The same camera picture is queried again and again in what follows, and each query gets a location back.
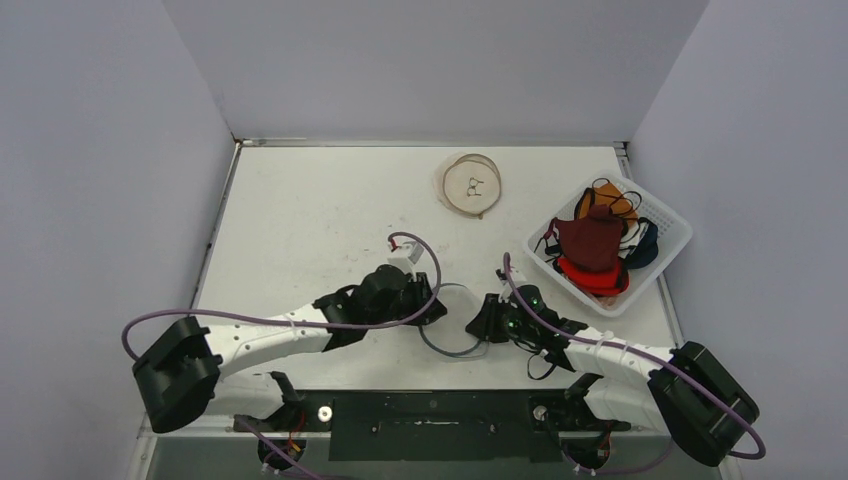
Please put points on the navy blue bra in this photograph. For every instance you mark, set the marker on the navy blue bra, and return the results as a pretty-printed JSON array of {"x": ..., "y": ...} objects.
[{"x": 646, "y": 250}]

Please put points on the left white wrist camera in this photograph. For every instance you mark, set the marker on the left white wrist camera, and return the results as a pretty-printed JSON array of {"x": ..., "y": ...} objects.
[{"x": 406, "y": 256}]

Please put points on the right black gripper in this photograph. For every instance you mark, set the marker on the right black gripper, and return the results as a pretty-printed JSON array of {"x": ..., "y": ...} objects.
[{"x": 486, "y": 318}]

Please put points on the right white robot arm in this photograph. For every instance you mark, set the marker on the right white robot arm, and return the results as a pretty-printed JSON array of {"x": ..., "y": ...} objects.
[{"x": 684, "y": 392}]

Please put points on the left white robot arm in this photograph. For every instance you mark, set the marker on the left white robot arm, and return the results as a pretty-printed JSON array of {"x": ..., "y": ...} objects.
[{"x": 192, "y": 370}]

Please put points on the maroon satin bra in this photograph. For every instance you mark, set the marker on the maroon satin bra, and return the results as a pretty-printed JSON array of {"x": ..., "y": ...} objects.
[{"x": 590, "y": 242}]

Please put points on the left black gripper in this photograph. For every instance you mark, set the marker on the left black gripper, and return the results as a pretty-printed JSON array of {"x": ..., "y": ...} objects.
[{"x": 422, "y": 296}]

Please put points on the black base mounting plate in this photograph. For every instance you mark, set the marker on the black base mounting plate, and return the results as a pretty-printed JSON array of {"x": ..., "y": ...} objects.
[{"x": 438, "y": 425}]

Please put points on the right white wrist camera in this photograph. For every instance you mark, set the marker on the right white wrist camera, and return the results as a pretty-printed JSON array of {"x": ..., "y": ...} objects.
[{"x": 509, "y": 279}]

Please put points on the blue-trim mesh laundry bag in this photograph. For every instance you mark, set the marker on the blue-trim mesh laundry bag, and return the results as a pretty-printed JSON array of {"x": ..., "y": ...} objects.
[{"x": 447, "y": 337}]

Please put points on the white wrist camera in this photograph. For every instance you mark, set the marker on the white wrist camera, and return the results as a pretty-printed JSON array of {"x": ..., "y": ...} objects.
[
  {"x": 509, "y": 279},
  {"x": 406, "y": 256}
]

